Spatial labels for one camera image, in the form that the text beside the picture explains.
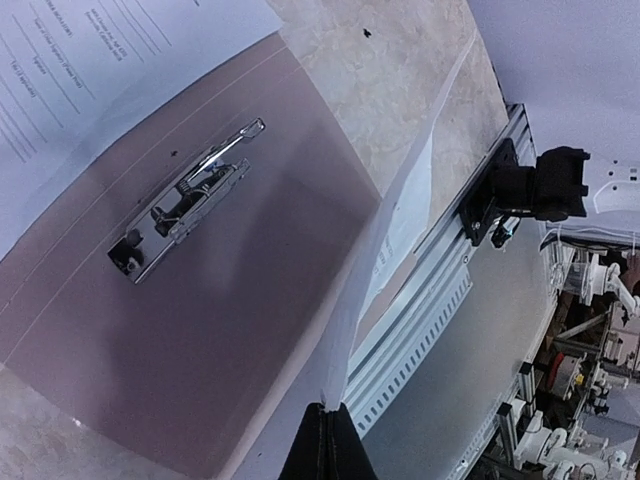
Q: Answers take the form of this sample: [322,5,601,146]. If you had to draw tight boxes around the remaining white paper stack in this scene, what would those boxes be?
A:
[214,29,476,480]

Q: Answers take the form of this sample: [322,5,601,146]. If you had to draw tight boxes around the metal clip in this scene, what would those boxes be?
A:
[108,117,266,285]

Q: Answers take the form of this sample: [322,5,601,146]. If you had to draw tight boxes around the front aluminium rail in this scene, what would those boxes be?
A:
[344,102,556,480]

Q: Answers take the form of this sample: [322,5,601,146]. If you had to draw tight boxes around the white printed paper sheets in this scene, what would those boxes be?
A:
[1,0,281,253]

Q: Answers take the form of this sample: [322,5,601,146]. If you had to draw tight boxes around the translucent grey plastic sheet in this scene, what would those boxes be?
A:
[1,34,380,479]

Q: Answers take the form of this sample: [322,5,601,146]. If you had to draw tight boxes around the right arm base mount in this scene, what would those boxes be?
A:
[458,137,518,247]

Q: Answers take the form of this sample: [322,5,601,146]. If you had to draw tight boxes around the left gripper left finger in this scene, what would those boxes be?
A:
[278,403,328,480]

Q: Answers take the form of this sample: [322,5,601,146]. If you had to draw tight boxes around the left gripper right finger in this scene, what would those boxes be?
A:
[327,403,378,480]

